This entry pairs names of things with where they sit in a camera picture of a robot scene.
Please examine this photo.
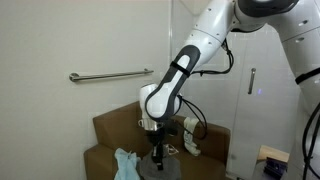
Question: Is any white and green cloth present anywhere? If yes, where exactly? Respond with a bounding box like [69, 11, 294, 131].
[182, 116, 202, 157]

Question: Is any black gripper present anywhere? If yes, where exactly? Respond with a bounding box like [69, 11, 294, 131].
[145, 129, 168, 172]

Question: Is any white bag with strings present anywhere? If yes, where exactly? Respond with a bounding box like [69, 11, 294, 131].
[164, 143, 180, 157]

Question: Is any blue cloth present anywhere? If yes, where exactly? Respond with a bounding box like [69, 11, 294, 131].
[113, 147, 142, 180]

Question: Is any metal wall grab bar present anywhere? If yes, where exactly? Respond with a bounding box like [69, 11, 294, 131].
[68, 68, 155, 83]

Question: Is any dark blue clamp object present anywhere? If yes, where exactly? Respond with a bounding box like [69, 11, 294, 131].
[262, 156, 289, 177]

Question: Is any metal door handle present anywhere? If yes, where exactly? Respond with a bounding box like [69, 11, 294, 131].
[247, 67, 257, 96]

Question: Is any thick black base cable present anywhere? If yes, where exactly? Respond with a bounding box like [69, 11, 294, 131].
[300, 99, 320, 180]

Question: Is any brown leather couch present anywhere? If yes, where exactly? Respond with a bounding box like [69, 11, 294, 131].
[83, 100, 232, 180]

